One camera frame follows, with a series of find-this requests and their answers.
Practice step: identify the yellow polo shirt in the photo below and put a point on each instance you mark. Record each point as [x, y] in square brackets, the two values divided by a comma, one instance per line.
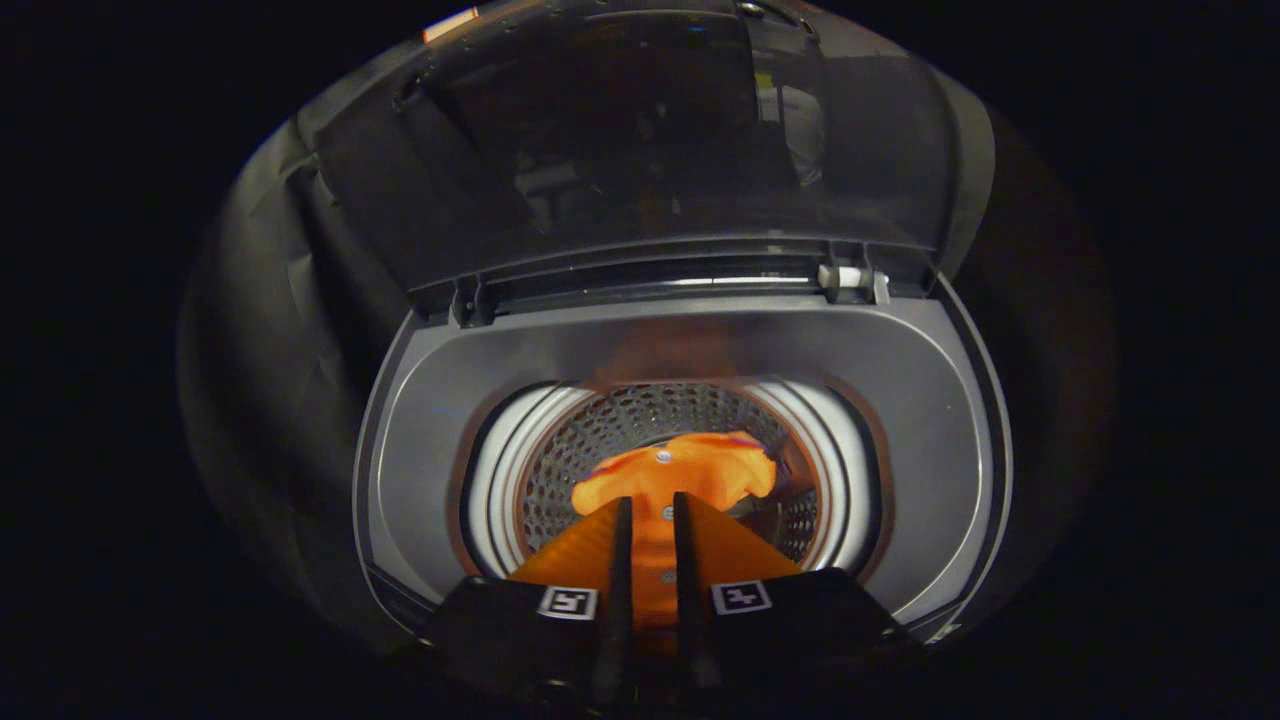
[690, 470]

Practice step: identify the dark grey washing machine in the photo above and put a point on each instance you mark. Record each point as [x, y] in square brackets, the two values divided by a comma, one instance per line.
[440, 450]

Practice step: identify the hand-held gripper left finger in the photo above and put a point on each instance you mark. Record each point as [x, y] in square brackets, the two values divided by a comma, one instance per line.
[620, 580]

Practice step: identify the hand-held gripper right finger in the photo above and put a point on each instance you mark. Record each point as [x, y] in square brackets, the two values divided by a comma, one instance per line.
[686, 580]

